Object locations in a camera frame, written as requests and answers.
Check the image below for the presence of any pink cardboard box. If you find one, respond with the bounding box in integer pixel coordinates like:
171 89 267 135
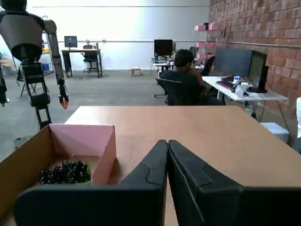
0 124 117 226

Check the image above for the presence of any white box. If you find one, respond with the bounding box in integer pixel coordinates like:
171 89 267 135
259 122 290 144

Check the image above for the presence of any black toy grapes bunch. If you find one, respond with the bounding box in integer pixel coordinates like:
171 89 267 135
39 160 92 186

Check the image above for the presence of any white office desk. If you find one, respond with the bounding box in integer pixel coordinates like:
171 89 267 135
202 75 289 118

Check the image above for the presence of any white crumpled sheet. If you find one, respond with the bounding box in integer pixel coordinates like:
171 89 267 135
295 96 301 139

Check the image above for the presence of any black mesh office chair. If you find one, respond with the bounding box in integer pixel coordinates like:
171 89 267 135
154 78 209 106

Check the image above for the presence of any person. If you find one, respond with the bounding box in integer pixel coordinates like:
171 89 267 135
159 48 226 106

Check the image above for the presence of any black monitor on stand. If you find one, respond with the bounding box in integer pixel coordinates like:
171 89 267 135
248 49 269 93

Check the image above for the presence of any large black monitor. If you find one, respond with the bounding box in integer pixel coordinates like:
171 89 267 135
214 48 253 77

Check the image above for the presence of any black swivel chair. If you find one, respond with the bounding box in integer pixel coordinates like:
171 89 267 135
80 44 98 73

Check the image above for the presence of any wooden desk with black legs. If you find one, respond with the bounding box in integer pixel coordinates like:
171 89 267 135
61 48 103 79

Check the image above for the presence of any shelf with pink boxes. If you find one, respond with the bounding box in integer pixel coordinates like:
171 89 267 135
194 22 227 62

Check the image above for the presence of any small monitor on wooden desk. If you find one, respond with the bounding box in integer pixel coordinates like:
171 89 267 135
63 35 78 49

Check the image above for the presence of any black monitor on cluttered desk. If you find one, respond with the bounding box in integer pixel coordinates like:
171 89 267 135
154 39 174 57

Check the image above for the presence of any grey humanoid robot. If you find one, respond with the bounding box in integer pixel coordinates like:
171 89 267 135
0 0 70 130

